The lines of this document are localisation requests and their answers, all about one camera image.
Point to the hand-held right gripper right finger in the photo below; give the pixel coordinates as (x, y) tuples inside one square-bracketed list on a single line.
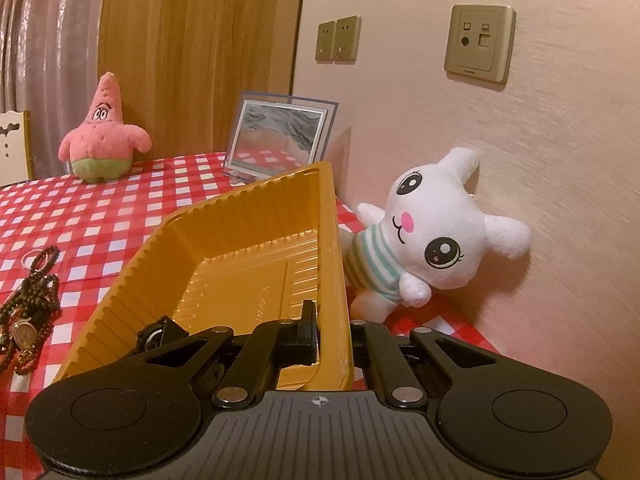
[(369, 342)]

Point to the white bunny plush toy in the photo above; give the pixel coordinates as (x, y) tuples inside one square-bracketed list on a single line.
[(440, 220)]

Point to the gold wall socket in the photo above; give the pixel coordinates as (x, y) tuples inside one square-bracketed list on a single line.
[(347, 39), (325, 41)]

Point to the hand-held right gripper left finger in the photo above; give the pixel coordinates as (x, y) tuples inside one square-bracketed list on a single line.
[(309, 332)]

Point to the gold wall data outlet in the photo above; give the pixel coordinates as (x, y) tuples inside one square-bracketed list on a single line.
[(480, 42)]

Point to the cream wooden chair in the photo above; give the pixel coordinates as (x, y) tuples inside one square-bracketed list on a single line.
[(12, 145)]

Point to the gold face watch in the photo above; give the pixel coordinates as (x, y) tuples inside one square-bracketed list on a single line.
[(25, 335)]

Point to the glass picture frame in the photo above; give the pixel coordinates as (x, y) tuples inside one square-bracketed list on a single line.
[(277, 135)]

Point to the yellow plastic tray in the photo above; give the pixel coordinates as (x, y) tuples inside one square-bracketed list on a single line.
[(225, 240)]

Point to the beige patterned curtain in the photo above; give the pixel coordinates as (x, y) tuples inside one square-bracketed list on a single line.
[(50, 60)]

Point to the wooden wardrobe panel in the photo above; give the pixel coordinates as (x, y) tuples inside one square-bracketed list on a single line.
[(200, 60)]

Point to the red white checkered tablecloth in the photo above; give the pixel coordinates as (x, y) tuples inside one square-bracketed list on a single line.
[(100, 210)]

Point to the pink starfish plush toy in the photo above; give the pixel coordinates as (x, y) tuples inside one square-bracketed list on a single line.
[(102, 145)]

